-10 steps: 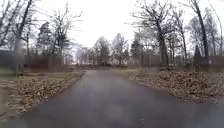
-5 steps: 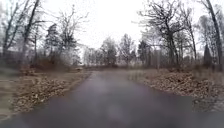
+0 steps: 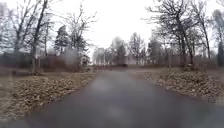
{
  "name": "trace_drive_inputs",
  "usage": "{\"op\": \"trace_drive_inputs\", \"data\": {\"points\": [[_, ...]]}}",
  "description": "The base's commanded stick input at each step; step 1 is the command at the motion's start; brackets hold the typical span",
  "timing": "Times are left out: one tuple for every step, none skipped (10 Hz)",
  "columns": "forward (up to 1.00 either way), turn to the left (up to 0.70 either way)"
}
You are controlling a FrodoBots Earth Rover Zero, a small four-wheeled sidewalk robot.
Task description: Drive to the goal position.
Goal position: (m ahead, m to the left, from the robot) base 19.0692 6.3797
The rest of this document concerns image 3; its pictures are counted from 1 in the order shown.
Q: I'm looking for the distant row of trees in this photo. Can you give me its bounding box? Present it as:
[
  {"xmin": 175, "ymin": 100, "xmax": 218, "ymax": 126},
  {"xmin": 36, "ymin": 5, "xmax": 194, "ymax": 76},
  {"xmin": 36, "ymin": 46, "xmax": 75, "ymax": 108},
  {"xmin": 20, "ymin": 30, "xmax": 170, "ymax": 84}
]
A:
[{"xmin": 92, "ymin": 32, "xmax": 151, "ymax": 67}]

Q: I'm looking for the dark grey asphalt path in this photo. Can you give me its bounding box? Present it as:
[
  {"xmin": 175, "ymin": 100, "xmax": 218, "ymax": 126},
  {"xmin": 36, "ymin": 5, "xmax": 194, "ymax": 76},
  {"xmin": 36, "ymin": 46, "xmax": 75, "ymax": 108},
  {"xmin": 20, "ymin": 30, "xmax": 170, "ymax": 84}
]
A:
[{"xmin": 0, "ymin": 68, "xmax": 224, "ymax": 128}]

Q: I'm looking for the row of bare trees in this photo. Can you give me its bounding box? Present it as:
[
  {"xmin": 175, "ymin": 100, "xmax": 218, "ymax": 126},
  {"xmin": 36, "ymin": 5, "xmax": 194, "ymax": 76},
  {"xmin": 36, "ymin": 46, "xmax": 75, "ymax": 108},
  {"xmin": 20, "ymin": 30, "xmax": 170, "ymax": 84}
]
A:
[{"xmin": 0, "ymin": 0, "xmax": 98, "ymax": 73}]

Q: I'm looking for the dark evergreen tree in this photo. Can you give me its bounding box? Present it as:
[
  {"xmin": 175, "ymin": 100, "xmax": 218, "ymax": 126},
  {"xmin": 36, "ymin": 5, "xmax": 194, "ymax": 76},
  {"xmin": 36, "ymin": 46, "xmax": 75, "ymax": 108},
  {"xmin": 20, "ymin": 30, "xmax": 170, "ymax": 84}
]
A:
[{"xmin": 54, "ymin": 24, "xmax": 70, "ymax": 56}]

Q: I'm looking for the leaf-covered grass verge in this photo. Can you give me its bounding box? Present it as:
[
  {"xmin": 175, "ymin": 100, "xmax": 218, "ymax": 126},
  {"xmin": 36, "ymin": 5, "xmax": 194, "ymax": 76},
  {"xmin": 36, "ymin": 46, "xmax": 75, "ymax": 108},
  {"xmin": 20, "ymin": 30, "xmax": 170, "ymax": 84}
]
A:
[
  {"xmin": 131, "ymin": 66, "xmax": 224, "ymax": 105},
  {"xmin": 0, "ymin": 68, "xmax": 100, "ymax": 123}
]

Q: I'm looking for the group of bare trees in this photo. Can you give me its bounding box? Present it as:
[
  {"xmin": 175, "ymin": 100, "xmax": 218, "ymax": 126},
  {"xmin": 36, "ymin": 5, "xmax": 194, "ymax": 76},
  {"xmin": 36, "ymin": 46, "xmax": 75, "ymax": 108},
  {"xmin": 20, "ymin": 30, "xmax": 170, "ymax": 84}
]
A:
[{"xmin": 144, "ymin": 0, "xmax": 224, "ymax": 69}]

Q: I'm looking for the brown hedge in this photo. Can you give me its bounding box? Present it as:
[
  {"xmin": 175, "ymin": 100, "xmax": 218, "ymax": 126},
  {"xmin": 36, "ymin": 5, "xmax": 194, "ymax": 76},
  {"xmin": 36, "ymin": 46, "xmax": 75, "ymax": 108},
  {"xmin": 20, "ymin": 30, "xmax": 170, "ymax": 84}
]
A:
[{"xmin": 0, "ymin": 51, "xmax": 83, "ymax": 74}]

